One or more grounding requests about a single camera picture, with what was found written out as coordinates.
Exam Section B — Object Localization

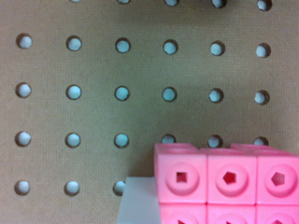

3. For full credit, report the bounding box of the brown pegboard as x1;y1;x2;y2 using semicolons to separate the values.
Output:
0;0;299;224

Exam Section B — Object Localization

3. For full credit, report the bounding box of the pink block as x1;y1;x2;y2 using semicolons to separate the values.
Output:
154;144;299;224

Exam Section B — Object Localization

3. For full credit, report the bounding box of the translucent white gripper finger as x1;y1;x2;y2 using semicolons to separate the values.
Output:
115;177;161;224

